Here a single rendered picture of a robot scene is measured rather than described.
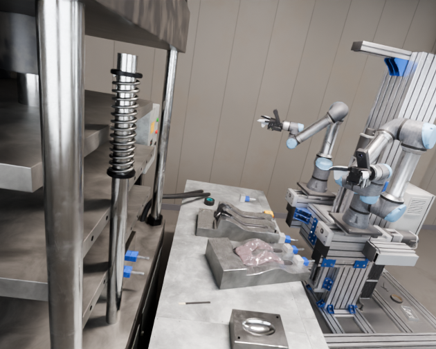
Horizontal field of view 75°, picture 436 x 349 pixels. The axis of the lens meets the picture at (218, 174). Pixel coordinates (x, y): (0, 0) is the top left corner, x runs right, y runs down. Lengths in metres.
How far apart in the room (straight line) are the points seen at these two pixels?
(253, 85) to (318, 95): 0.82
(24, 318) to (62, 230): 0.50
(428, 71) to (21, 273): 2.01
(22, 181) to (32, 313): 0.50
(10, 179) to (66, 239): 0.15
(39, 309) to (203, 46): 2.82
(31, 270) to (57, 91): 0.42
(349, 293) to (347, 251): 0.63
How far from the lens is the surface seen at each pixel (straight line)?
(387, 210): 1.77
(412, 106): 2.02
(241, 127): 3.45
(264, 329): 1.27
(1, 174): 0.63
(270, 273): 1.50
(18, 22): 1.08
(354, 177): 1.35
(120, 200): 0.97
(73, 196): 0.52
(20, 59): 1.08
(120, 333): 1.27
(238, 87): 3.37
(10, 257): 0.80
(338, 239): 1.85
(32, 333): 0.97
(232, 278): 1.42
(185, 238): 1.73
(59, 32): 0.47
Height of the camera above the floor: 1.75
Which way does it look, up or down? 20 degrees down
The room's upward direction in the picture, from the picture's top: 10 degrees clockwise
